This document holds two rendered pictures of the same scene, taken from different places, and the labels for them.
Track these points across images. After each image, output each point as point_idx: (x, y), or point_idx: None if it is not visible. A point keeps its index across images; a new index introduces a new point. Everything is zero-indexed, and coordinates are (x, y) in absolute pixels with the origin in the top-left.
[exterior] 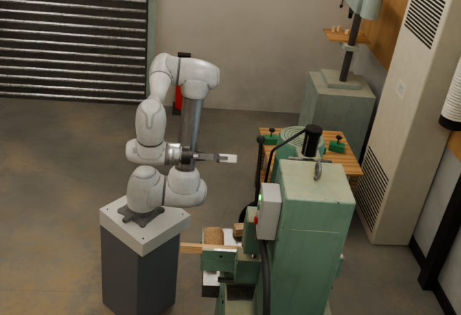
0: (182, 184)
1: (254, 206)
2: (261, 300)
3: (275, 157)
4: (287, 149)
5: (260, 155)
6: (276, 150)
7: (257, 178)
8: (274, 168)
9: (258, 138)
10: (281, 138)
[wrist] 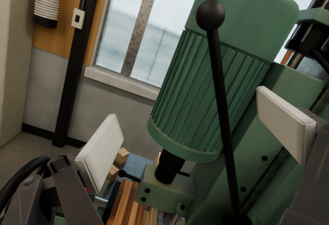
0: None
1: (3, 208)
2: None
3: (238, 55)
4: (294, 19)
5: (222, 63)
6: (247, 36)
7: (229, 126)
8: (235, 82)
9: (223, 10)
10: None
